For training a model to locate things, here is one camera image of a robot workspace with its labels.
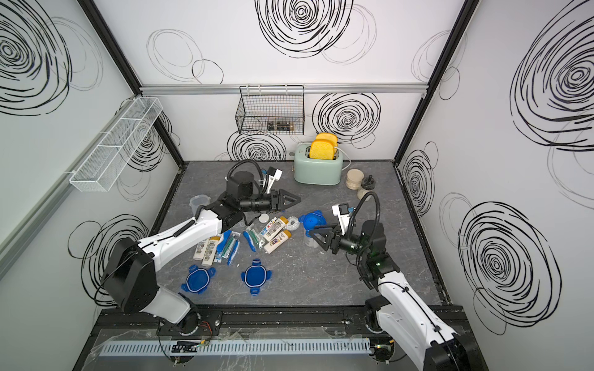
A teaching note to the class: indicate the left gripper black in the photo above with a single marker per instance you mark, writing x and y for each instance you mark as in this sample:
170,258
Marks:
286,197

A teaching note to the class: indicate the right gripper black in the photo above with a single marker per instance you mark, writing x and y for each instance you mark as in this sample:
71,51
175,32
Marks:
334,244

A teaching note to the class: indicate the clear container blue lid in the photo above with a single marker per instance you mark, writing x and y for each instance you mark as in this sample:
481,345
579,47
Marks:
309,221

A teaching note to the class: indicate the clear plastic container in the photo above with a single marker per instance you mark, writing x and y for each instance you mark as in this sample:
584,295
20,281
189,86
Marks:
199,201

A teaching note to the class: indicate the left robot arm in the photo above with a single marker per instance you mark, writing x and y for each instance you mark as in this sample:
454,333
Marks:
130,276

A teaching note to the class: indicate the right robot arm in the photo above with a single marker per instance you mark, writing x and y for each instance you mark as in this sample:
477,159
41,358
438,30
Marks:
429,342

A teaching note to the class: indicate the mint green toaster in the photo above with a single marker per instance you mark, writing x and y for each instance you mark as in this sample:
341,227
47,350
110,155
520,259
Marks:
317,171

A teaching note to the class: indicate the yellow sponge toast front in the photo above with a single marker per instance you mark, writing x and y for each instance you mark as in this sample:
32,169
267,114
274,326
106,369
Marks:
322,149

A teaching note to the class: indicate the yellow sponge toast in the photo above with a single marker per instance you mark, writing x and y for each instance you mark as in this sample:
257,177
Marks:
322,149
328,137

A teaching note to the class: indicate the beige round jar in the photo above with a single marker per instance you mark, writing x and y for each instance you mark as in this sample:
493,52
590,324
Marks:
354,179

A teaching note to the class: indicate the small bottle black cap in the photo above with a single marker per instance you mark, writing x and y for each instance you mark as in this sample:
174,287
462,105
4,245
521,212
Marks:
367,185

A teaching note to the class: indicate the blue white toothbrush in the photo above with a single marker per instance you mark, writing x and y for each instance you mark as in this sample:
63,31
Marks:
233,253

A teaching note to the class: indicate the yellow sponge toast back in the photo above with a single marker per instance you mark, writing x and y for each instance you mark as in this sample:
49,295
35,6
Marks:
328,137

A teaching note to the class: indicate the white lotion tube orange cap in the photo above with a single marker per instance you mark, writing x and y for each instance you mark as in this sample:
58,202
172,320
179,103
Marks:
200,251

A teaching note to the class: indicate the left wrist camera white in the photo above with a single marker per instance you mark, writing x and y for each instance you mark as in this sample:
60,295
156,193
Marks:
273,175

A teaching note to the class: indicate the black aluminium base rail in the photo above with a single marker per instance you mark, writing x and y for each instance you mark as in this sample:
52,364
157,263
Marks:
352,319

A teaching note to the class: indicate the black wire wall basket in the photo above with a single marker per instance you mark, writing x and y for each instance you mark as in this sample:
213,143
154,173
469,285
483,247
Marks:
271,109

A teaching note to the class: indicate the white slotted cable duct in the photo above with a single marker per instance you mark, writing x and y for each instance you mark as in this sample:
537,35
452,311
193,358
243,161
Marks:
237,347

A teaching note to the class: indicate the white mesh wall shelf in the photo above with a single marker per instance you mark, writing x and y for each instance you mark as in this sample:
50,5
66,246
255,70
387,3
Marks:
130,142

